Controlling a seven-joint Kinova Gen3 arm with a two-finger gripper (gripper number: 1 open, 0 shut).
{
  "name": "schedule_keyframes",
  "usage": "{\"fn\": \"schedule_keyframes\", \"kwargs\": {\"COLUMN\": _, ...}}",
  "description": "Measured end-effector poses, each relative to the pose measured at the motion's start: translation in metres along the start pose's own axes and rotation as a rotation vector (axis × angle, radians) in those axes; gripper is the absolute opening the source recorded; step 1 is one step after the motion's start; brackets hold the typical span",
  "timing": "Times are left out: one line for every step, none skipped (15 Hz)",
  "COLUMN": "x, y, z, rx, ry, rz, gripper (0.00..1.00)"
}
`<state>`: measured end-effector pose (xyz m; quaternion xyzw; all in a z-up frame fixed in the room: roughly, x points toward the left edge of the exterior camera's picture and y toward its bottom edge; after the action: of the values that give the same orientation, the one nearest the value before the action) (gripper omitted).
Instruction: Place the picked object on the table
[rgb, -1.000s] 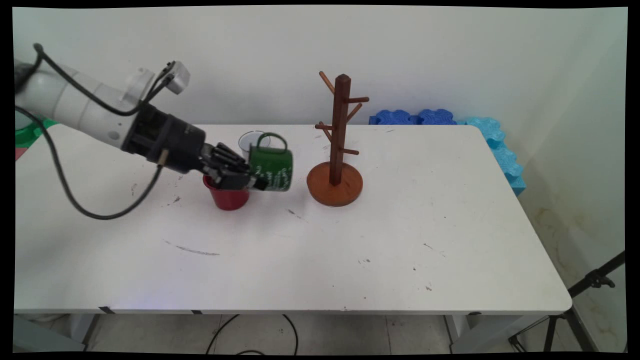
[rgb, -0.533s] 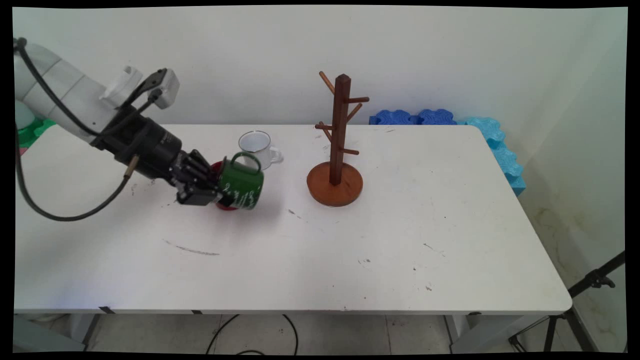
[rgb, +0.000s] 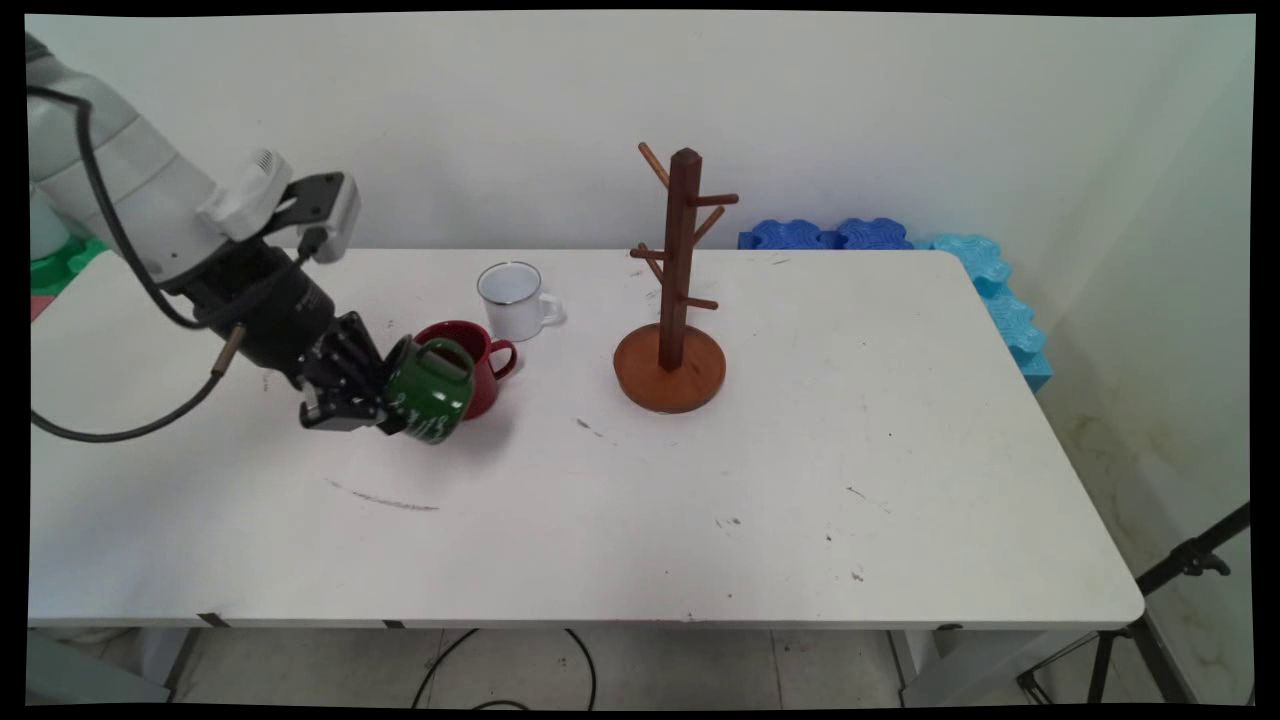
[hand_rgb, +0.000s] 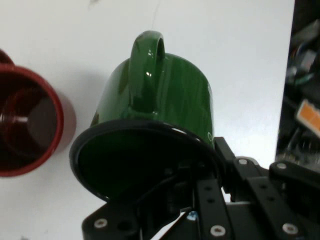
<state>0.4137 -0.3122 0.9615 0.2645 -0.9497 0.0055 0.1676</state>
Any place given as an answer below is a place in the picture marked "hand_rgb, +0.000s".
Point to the orange labelled box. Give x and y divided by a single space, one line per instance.
310 116

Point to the red mug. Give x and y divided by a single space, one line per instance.
62 120

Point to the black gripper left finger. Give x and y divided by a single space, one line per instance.
120 225

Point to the green enamel mug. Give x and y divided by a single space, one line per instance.
180 95

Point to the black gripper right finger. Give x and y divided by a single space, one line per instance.
287 200

